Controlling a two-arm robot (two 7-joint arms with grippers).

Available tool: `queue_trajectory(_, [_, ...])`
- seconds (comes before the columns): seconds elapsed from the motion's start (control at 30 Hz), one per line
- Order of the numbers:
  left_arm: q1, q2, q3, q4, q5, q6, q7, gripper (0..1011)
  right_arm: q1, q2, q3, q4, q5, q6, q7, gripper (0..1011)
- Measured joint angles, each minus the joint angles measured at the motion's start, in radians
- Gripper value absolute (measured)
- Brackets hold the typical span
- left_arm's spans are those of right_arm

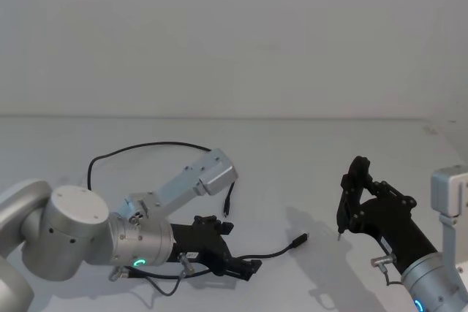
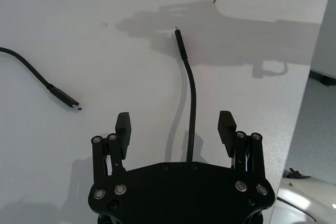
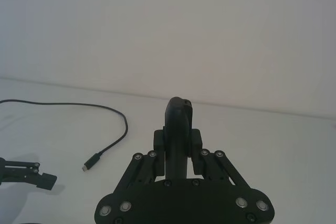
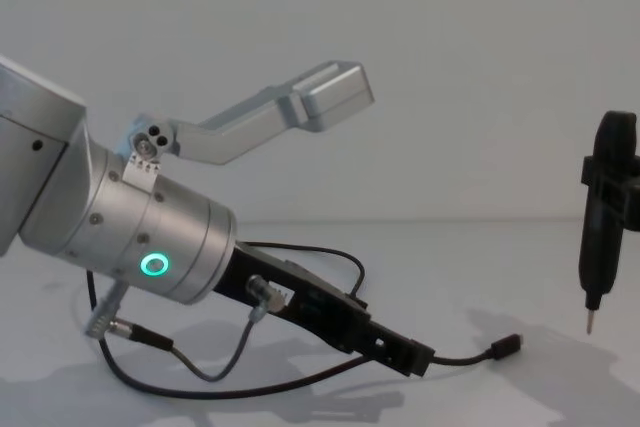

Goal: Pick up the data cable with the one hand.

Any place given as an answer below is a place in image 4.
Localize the grey cable with silver plug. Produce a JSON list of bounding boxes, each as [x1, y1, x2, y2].
[[83, 274, 289, 384]]

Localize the white table cloth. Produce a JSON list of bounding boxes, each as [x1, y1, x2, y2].
[[0, 217, 640, 427]]

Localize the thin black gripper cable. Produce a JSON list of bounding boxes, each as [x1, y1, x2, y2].
[[242, 241, 366, 301]]

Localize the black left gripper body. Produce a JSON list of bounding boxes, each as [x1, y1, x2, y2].
[[213, 240, 374, 357]]

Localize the black cable with plug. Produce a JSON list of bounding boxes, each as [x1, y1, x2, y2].
[[85, 269, 525, 395]]

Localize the black screwdriver clamp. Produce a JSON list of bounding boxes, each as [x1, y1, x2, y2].
[[581, 153, 640, 234]]

